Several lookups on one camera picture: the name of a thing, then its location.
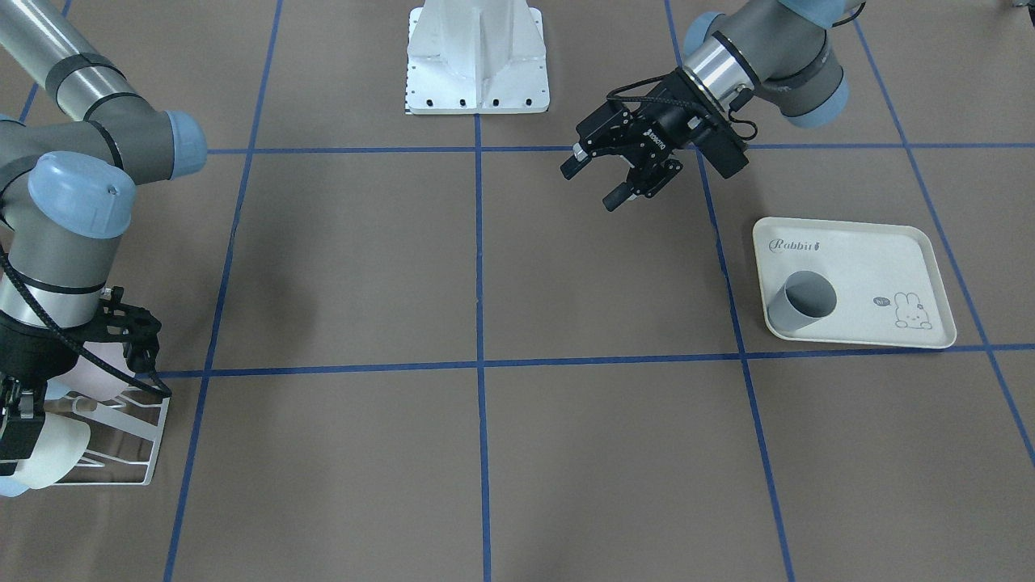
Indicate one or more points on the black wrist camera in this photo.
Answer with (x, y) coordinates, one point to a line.
(721, 146)
(133, 328)

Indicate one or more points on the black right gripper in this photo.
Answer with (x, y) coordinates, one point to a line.
(22, 349)

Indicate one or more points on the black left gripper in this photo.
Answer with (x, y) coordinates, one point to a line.
(665, 128)

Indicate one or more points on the white wire cup rack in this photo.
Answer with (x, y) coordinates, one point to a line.
(126, 433)

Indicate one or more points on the grey plastic cup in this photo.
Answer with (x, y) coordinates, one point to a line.
(805, 298)

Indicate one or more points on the light blue cup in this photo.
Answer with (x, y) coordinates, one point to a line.
(10, 487)

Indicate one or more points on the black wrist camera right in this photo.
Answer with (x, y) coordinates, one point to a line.
(133, 328)

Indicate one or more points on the pink plastic cup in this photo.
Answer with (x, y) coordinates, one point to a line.
(92, 381)

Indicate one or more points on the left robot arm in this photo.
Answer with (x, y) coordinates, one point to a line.
(777, 51)

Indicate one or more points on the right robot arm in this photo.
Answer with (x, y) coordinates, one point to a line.
(67, 195)

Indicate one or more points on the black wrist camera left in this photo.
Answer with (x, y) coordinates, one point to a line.
(721, 146)

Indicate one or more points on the cream white cup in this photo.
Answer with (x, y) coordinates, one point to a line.
(59, 448)

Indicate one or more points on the cream plastic tray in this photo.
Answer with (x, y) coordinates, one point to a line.
(890, 288)

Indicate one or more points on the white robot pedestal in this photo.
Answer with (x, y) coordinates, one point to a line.
(476, 58)

